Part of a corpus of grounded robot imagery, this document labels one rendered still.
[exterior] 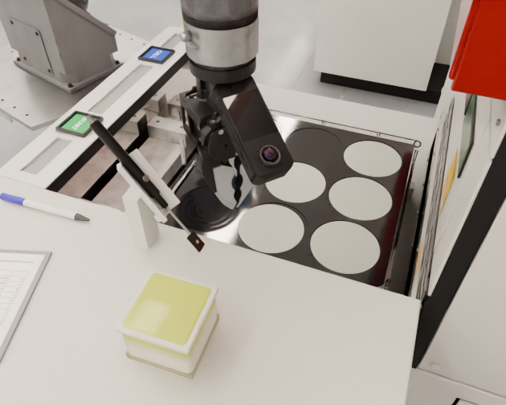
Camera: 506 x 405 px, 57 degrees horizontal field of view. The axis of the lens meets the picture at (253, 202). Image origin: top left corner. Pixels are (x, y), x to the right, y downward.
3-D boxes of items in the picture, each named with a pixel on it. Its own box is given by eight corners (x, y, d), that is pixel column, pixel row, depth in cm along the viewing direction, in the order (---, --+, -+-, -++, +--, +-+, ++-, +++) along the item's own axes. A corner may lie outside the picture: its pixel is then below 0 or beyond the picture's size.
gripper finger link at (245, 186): (238, 178, 67) (236, 125, 61) (259, 204, 64) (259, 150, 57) (218, 186, 66) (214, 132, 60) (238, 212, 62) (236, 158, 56)
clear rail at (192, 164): (240, 107, 96) (240, 101, 95) (146, 237, 70) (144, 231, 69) (234, 105, 96) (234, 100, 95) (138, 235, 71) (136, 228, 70)
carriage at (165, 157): (214, 124, 98) (213, 112, 96) (118, 250, 74) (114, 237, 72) (180, 116, 100) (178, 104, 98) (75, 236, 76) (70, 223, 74)
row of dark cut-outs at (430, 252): (451, 109, 85) (456, 97, 83) (424, 304, 55) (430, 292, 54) (448, 108, 85) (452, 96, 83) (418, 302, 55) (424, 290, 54)
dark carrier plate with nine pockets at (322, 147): (414, 147, 85) (414, 145, 85) (381, 296, 62) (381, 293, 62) (238, 109, 94) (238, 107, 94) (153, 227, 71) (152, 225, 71)
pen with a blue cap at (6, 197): (90, 214, 62) (2, 190, 65) (86, 219, 61) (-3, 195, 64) (91, 219, 62) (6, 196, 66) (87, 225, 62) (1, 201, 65)
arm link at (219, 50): (273, 20, 45) (195, 38, 42) (271, 63, 48) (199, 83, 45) (236, -7, 50) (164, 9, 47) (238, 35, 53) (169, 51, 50)
